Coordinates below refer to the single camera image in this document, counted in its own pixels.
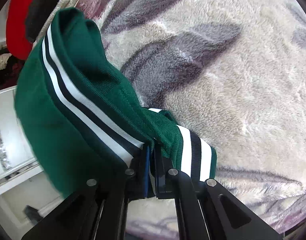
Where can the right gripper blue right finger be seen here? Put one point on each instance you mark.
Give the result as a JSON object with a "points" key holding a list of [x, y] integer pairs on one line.
{"points": [[206, 210]]}

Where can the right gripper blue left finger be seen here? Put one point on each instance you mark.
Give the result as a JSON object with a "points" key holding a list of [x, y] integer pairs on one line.
{"points": [[99, 209]]}

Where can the green varsity jacket cream sleeves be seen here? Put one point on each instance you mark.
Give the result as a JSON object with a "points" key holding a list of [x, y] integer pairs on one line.
{"points": [[82, 116]]}

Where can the white sliding wardrobe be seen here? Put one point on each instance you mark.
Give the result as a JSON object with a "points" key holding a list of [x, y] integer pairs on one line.
{"points": [[22, 180]]}

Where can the floral purple bed blanket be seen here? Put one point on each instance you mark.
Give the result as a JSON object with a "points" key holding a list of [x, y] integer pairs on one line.
{"points": [[234, 72]]}

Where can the red quilt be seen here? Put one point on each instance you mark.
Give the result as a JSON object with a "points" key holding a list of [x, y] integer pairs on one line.
{"points": [[16, 41]]}

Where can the folded black leather garment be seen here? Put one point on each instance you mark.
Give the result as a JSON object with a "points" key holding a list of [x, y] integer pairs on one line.
{"points": [[38, 12]]}

